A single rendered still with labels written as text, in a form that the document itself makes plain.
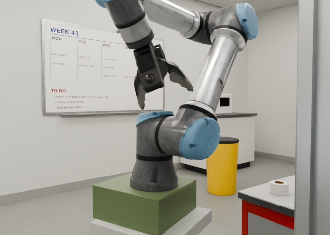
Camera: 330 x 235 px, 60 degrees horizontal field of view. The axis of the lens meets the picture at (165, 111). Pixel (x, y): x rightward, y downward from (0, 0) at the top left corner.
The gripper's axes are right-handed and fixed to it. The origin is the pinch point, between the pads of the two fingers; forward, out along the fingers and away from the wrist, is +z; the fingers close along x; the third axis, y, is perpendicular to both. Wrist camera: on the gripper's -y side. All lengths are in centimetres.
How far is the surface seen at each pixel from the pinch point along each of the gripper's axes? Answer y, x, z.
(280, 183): 3, -27, 59
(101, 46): 287, 96, 94
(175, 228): -20.7, 10.3, 27.4
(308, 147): -46, -17, -24
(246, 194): 1, -12, 56
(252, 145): 259, -54, 339
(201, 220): -16.6, 3.7, 34.5
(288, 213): -13, -23, 52
